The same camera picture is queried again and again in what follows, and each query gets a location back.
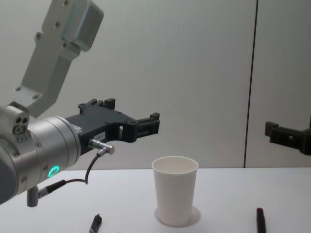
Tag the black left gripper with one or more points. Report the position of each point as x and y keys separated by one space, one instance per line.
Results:
x=94 y=123

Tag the white round coaster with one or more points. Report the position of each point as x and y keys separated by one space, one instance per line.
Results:
x=197 y=214

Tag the dark red pen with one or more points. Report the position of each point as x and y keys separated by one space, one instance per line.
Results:
x=261 y=221

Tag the white paper cup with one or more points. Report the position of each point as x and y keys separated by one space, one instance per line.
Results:
x=173 y=191

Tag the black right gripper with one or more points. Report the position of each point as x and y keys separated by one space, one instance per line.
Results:
x=307 y=142

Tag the black pen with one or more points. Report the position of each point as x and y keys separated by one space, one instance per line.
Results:
x=95 y=223

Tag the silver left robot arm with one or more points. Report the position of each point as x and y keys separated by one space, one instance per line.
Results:
x=51 y=143

